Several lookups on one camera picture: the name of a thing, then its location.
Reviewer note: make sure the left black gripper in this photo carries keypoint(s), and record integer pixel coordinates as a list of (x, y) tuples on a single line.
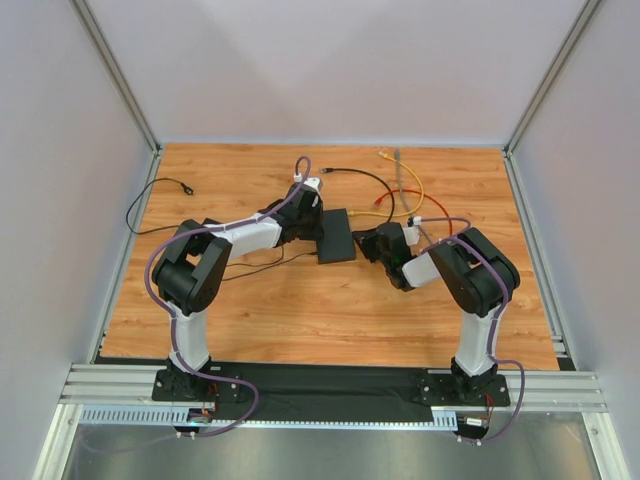
[(310, 218)]

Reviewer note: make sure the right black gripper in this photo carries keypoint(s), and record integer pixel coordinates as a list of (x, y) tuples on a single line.
[(375, 242)]

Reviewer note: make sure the black network switch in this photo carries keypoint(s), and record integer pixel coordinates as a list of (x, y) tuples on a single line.
[(336, 245)]

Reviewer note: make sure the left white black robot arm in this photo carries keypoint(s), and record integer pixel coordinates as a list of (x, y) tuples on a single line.
[(184, 274)]

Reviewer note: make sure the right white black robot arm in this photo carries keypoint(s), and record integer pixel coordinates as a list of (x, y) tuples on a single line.
[(480, 279)]

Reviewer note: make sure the black cloth strip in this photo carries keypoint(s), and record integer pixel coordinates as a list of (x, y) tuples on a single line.
[(333, 393)]

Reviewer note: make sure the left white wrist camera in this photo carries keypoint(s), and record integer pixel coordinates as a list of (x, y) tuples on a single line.
[(308, 194)]

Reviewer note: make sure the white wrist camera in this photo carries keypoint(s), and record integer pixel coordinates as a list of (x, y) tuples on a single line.
[(412, 231), (308, 194)]

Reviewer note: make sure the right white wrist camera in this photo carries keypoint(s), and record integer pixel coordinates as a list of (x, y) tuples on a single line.
[(412, 231)]

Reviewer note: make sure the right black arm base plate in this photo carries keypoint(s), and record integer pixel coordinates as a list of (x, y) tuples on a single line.
[(458, 389)]

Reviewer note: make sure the slotted grey cable duct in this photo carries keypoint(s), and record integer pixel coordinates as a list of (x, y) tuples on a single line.
[(186, 417)]

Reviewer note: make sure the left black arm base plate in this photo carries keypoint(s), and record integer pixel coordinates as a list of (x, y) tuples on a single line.
[(174, 385)]

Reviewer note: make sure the aluminium front frame rail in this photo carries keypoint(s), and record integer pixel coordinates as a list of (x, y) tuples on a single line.
[(112, 384)]

